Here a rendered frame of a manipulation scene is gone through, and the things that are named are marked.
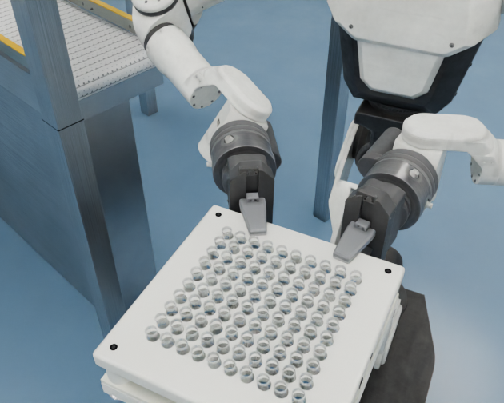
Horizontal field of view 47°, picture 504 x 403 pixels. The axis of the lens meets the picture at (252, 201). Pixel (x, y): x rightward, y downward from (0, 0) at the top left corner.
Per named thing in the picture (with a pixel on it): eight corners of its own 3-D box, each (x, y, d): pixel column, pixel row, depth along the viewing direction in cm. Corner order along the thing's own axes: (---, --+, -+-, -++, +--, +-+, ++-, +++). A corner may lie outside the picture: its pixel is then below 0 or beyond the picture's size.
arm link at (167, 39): (173, 79, 89) (109, 4, 96) (189, 113, 98) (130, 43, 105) (229, 40, 90) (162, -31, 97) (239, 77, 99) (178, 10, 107)
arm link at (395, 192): (411, 211, 64) (446, 159, 72) (333, 181, 68) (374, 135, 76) (393, 289, 72) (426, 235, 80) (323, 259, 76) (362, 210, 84)
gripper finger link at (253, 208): (244, 237, 69) (238, 203, 73) (271, 234, 69) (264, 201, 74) (244, 226, 68) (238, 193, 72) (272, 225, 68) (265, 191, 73)
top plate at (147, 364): (326, 474, 50) (327, 463, 49) (94, 365, 58) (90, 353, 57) (403, 278, 66) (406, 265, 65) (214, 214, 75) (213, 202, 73)
